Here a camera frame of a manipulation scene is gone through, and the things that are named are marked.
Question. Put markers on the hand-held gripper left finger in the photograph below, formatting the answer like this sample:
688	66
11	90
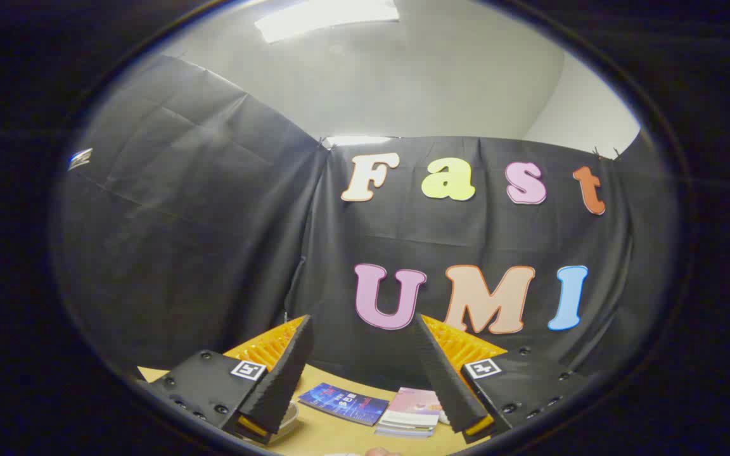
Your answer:
282	386

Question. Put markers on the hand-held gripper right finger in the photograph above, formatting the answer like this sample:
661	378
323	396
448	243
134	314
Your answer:
447	386

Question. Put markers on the pink cover book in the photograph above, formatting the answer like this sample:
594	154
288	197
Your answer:
412	402

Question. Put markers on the blue cover book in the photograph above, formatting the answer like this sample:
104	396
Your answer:
343	403

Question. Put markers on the black backdrop cloth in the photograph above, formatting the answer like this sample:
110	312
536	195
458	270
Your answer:
213	221

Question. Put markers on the ceiling light panel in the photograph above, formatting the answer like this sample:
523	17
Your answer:
327	16

